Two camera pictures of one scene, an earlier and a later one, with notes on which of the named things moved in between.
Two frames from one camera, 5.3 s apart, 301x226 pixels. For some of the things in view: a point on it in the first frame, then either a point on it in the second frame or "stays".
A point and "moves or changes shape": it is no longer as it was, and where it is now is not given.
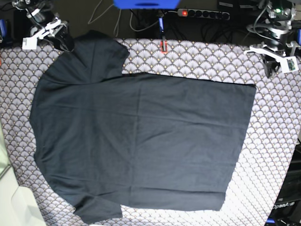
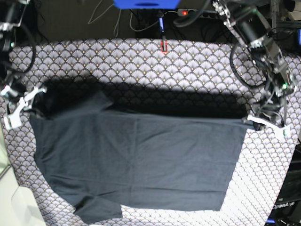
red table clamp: (162, 47) stays
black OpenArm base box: (286, 209) stays
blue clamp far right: (299, 36) stays
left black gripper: (61, 38) -> (40, 102)
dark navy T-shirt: (106, 139) moves or changes shape
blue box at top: (146, 4) stays
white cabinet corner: (16, 208) stays
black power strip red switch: (213, 14) stays
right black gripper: (270, 64) -> (273, 114)
